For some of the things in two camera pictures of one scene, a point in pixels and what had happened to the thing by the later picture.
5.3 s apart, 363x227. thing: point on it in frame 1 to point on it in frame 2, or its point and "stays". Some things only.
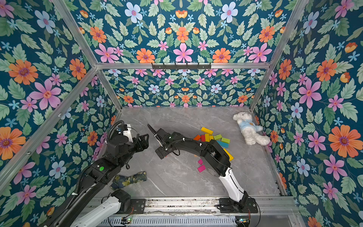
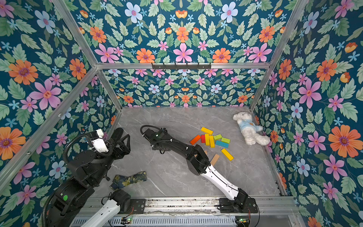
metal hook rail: (176, 66) stays
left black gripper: (145, 144) to (124, 150)
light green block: (217, 137) stays
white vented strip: (171, 221) stays
